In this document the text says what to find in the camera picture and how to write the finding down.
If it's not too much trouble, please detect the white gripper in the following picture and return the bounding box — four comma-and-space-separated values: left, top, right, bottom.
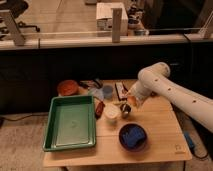
127, 81, 149, 107

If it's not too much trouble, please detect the orange apple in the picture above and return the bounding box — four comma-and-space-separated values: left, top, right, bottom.
127, 95, 137, 106

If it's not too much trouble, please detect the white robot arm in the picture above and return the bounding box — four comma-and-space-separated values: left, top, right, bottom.
128, 62, 213, 133

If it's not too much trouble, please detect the small metal cup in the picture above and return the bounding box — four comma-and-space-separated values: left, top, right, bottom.
120, 104, 131, 118

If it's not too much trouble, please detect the light blue plastic cup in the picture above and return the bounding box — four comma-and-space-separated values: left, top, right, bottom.
102, 85, 113, 99

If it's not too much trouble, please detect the white paper cup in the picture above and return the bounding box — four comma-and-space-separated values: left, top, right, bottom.
104, 104, 121, 122

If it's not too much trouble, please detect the red-brown object beside tray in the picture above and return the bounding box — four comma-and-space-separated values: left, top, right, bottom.
95, 102, 105, 118

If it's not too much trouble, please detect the blue sponge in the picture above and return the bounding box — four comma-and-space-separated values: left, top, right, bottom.
122, 127, 144, 148

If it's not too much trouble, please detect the dark blue bowl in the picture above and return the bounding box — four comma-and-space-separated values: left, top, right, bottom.
119, 123, 147, 152

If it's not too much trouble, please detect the blue object on floor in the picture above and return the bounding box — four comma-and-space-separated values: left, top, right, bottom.
184, 132, 195, 149

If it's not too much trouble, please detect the white cardboard box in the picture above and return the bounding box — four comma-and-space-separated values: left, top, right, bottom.
96, 2, 128, 36

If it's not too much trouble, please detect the red-brown bowl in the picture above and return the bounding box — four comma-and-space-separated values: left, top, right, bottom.
57, 80, 78, 96

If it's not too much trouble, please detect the green plastic tray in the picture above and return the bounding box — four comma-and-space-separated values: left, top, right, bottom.
43, 95, 96, 152

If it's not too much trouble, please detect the wooden post center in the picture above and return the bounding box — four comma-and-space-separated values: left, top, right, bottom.
112, 8, 122, 43

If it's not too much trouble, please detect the wooden post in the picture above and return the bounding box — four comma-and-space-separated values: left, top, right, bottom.
112, 8, 122, 43
0, 10, 25, 46

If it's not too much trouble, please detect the wooden post left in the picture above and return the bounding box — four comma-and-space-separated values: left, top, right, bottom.
0, 10, 25, 46

